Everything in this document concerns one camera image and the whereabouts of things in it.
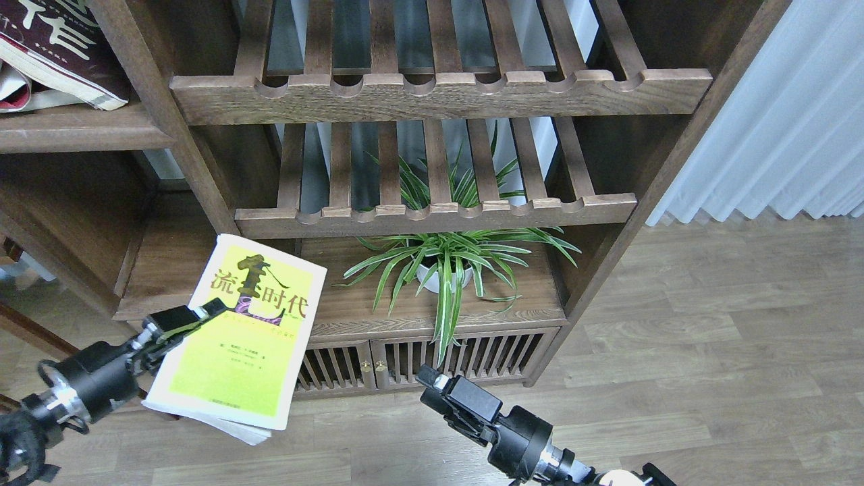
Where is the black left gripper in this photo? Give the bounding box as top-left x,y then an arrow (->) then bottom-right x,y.
37,298 -> 228,427

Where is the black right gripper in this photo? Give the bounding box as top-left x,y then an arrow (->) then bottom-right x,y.
416,364 -> 574,483

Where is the yellow green paperback book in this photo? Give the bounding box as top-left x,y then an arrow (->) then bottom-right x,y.
143,234 -> 327,446

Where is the maroon hardcover book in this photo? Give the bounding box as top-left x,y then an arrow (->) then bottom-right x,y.
1,1 -> 132,111

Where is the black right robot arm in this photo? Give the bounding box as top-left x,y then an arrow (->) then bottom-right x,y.
417,364 -> 674,485

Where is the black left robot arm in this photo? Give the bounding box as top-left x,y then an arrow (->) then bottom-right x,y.
2,298 -> 228,485

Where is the white plant pot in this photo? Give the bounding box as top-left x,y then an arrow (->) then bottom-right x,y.
416,261 -> 473,294

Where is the green spider plant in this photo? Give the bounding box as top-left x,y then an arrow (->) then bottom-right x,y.
334,152 -> 581,367

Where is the dark wooden bookshelf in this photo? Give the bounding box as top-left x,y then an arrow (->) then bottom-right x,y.
2,1 -> 790,399

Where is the white pleated curtain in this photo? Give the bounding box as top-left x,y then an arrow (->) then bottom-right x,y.
646,1 -> 863,225

